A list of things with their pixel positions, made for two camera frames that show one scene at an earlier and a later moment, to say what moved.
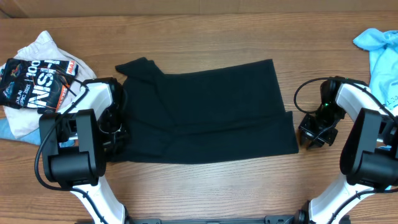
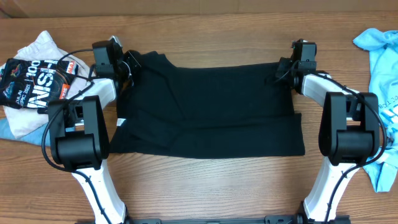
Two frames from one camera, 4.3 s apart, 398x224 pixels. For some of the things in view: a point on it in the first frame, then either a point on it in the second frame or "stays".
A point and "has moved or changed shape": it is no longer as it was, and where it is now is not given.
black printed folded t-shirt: x=40 y=84 stays
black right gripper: x=308 y=134 to x=279 y=72
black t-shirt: x=203 y=117 has moved or changed shape
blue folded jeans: x=33 y=137 stays
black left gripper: x=117 y=141 to x=134 y=60
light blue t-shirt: x=382 y=49 stays
